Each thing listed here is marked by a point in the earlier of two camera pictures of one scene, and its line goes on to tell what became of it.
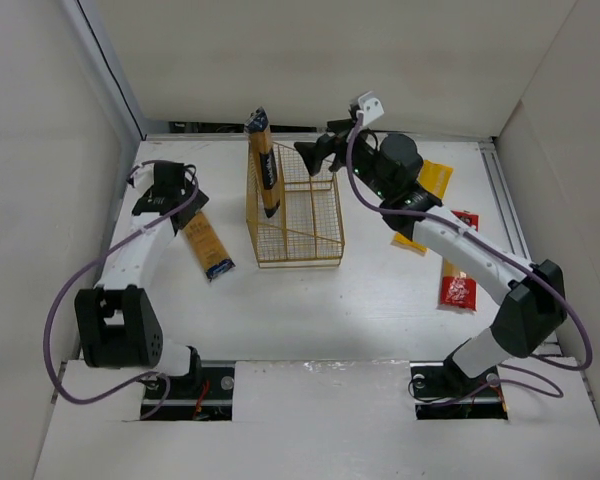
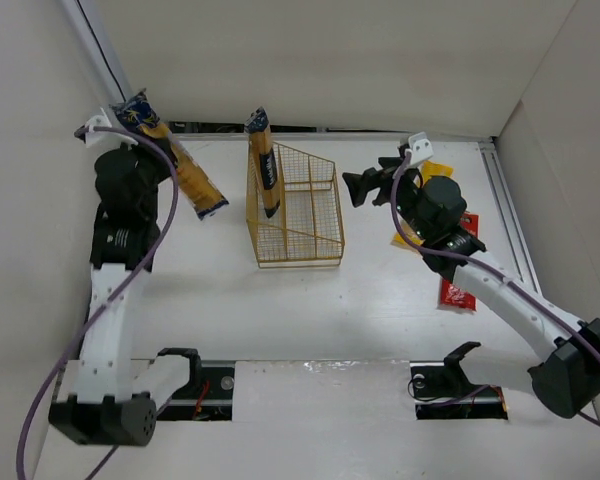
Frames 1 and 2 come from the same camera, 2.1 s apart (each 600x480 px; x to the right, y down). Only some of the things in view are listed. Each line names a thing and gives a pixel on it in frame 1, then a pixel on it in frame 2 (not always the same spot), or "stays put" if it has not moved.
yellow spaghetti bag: (435, 177) stays put
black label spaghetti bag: (258, 128) stays put
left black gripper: (191, 204) → (147, 150)
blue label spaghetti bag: (208, 245) → (139, 114)
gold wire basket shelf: (307, 230) stays put
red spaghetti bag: (456, 289) stays put
